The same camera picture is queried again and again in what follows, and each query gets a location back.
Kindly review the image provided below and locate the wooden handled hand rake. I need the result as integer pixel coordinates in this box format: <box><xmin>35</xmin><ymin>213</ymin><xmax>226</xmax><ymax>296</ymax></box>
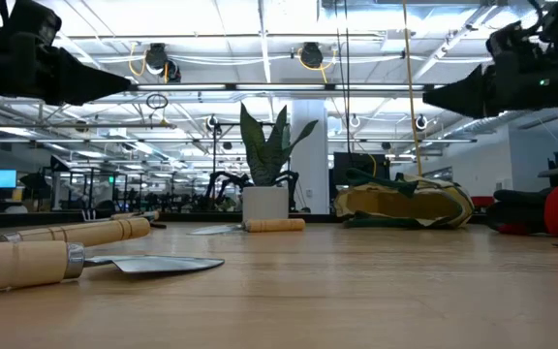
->
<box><xmin>0</xmin><ymin>216</ymin><xmax>152</xmax><ymax>249</ymax></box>

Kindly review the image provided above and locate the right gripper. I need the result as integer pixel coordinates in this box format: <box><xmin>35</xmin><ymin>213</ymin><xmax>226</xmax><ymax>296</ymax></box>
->
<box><xmin>422</xmin><ymin>51</ymin><xmax>558</xmax><ymax>120</ymax></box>

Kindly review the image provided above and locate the canvas gardening bag green trim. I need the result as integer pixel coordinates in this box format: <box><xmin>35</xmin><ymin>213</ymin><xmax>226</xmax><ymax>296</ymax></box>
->
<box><xmin>332</xmin><ymin>168</ymin><xmax>476</xmax><ymax>230</ymax></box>

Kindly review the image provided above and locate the wooden handled steel trowel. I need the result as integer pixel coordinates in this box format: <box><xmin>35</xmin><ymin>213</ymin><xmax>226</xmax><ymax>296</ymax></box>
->
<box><xmin>189</xmin><ymin>217</ymin><xmax>307</xmax><ymax>237</ymax></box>
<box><xmin>0</xmin><ymin>240</ymin><xmax>226</xmax><ymax>296</ymax></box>

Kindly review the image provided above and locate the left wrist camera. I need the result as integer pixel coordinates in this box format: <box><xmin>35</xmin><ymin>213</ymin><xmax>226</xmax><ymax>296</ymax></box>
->
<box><xmin>7</xmin><ymin>0</ymin><xmax>63</xmax><ymax>48</ymax></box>

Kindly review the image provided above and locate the black power cable with loop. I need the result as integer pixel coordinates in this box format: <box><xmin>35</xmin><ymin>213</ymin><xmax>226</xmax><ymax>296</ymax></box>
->
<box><xmin>334</xmin><ymin>0</ymin><xmax>353</xmax><ymax>157</ymax></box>

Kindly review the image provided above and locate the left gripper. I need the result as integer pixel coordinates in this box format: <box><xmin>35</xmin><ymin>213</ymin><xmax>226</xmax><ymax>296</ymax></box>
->
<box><xmin>0</xmin><ymin>33</ymin><xmax>133</xmax><ymax>107</ymax></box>

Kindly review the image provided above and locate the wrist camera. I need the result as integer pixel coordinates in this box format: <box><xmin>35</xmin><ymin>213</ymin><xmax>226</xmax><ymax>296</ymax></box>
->
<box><xmin>7</xmin><ymin>0</ymin><xmax>63</xmax><ymax>48</ymax></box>
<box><xmin>484</xmin><ymin>18</ymin><xmax>544</xmax><ymax>62</ymax></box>

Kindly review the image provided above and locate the snake plant in white pot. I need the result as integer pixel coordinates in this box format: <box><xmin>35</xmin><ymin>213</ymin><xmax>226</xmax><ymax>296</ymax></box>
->
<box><xmin>238</xmin><ymin>102</ymin><xmax>319</xmax><ymax>223</ymax></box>

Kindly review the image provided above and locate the white building column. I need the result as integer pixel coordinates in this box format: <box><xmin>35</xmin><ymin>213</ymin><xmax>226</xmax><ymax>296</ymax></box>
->
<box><xmin>291</xmin><ymin>99</ymin><xmax>329</xmax><ymax>214</ymax></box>

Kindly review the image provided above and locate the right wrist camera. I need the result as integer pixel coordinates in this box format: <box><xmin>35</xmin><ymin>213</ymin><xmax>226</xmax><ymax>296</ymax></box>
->
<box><xmin>484</xmin><ymin>18</ymin><xmax>544</xmax><ymax>62</ymax></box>

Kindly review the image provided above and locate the black background panel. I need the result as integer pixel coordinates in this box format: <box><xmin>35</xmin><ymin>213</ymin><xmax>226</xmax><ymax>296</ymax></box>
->
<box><xmin>332</xmin><ymin>152</ymin><xmax>390</xmax><ymax>188</ymax></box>

